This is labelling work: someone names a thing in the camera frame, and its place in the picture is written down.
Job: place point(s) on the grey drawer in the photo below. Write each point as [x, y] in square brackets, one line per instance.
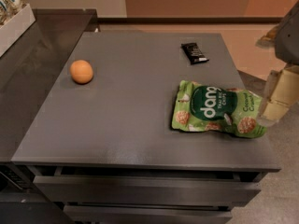
[147, 187]
[133, 215]

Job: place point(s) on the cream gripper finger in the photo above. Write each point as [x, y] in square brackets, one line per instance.
[268, 40]
[281, 92]

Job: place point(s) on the orange fruit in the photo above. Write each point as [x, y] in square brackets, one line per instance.
[81, 71]

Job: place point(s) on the black chocolate bar wrapper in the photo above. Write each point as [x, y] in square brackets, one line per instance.
[194, 54]

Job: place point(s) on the snack bags in box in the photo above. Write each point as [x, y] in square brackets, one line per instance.
[9, 8]

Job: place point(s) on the white box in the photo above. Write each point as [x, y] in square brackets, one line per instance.
[13, 29]

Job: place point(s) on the green rice chip bag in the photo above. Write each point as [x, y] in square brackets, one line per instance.
[201, 108]

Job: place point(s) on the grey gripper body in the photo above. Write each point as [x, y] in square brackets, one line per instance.
[288, 42]

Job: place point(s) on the upper grey drawer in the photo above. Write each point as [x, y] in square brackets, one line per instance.
[147, 187]

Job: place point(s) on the lower grey drawer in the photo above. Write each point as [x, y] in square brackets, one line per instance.
[133, 215]

